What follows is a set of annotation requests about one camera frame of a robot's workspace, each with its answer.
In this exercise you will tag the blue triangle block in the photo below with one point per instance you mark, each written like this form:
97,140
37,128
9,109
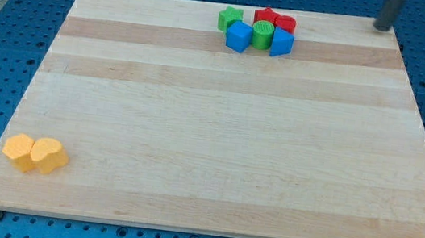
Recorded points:
282,42

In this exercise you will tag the wooden board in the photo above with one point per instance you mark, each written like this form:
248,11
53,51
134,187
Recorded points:
166,127

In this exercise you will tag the blue cube block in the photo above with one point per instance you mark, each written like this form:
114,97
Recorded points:
239,36

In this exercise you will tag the green cylinder block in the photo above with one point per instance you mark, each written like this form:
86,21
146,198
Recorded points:
262,34

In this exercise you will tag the green star block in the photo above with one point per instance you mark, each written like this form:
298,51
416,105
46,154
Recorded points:
228,16

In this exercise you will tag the red star block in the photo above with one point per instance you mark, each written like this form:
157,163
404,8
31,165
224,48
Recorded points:
267,14

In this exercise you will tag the red cylinder block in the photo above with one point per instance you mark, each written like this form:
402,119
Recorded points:
286,22

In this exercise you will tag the yellow heart block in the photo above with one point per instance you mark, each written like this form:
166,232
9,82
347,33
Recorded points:
48,154

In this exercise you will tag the yellow hexagon block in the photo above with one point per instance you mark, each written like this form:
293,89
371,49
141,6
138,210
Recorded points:
18,151

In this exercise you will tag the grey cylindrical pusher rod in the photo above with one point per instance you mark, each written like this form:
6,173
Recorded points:
388,14

